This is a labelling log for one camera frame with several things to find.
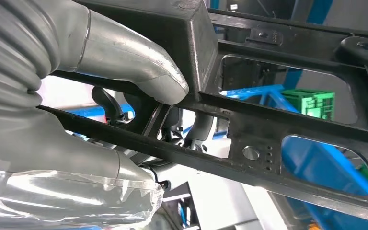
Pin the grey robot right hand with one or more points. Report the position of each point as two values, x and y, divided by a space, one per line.
60 152

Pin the blue metal storage rack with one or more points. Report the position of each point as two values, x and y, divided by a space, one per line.
314 165

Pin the green plastic crate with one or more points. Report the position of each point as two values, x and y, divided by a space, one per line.
311 101

